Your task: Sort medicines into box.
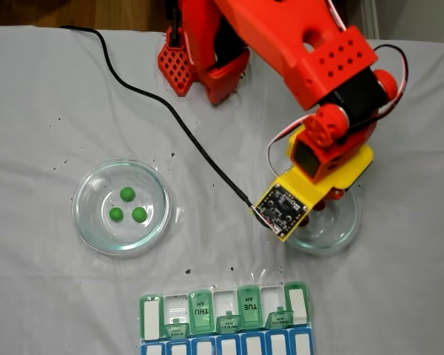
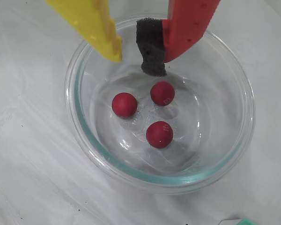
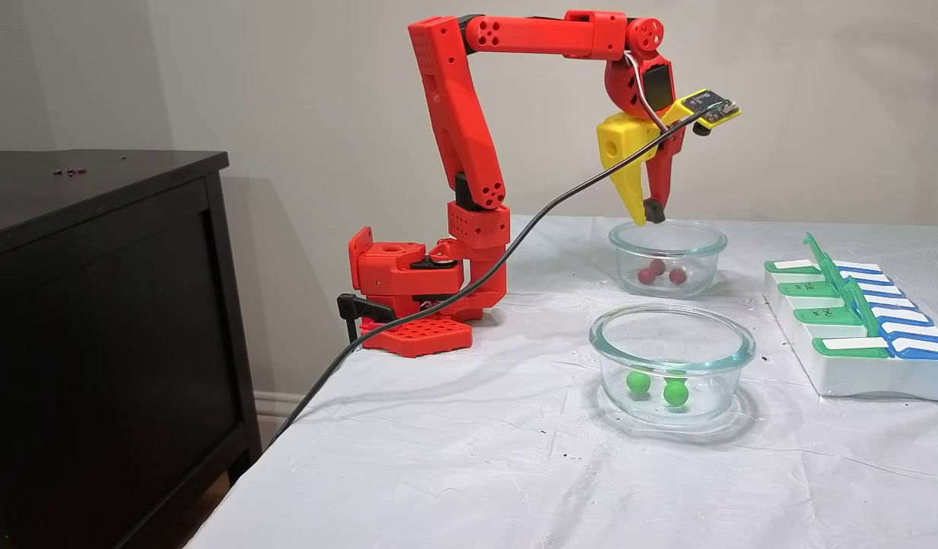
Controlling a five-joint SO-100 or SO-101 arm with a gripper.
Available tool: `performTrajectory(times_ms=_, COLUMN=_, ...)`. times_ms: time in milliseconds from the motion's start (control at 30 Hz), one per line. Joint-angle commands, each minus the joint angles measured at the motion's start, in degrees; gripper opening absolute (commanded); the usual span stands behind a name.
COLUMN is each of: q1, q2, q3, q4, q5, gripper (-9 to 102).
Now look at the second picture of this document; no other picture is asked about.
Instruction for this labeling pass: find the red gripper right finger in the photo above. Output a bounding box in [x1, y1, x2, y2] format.
[136, 0, 222, 77]

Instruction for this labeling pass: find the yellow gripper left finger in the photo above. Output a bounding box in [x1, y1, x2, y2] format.
[44, 0, 123, 63]

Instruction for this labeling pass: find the red candy ball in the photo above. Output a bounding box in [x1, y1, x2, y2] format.
[111, 92, 138, 118]
[146, 120, 174, 149]
[150, 81, 175, 106]

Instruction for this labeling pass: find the weekly pill organizer box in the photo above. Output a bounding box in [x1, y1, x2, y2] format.
[219, 217, 258, 225]

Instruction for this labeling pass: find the white tablecloth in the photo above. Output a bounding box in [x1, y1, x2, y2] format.
[0, 0, 281, 225]

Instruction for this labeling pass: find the clear glass bowl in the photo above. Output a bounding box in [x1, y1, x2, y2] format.
[64, 13, 256, 196]

